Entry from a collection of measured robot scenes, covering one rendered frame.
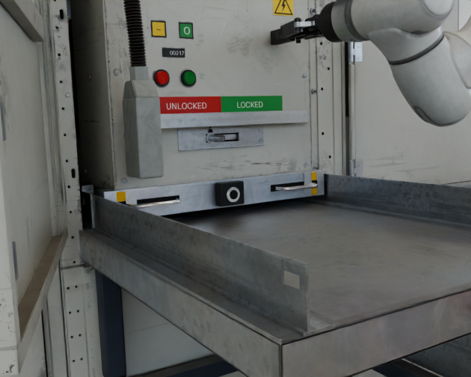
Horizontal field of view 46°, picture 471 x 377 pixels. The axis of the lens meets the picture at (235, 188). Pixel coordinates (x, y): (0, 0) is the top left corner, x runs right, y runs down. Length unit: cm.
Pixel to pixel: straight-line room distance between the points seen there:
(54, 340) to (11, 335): 65
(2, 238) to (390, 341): 40
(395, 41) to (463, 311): 47
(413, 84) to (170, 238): 50
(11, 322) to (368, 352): 34
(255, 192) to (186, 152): 19
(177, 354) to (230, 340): 68
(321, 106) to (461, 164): 55
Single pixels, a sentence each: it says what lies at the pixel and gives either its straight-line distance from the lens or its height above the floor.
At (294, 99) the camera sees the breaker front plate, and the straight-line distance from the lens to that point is 130.
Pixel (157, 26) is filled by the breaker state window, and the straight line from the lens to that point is 114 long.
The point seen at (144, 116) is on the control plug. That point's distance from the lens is 99.
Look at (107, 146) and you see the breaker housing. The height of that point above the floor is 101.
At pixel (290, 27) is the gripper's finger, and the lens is 114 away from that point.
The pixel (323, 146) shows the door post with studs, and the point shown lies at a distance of 141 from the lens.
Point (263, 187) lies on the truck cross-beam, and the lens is 124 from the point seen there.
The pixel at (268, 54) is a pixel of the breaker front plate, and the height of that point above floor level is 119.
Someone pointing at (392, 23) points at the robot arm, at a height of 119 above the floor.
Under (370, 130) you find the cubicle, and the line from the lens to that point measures 149.
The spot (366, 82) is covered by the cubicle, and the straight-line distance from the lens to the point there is 148.
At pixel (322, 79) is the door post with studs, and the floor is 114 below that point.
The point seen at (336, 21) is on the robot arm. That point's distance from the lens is 104.
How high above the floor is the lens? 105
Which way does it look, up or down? 7 degrees down
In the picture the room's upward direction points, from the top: 2 degrees counter-clockwise
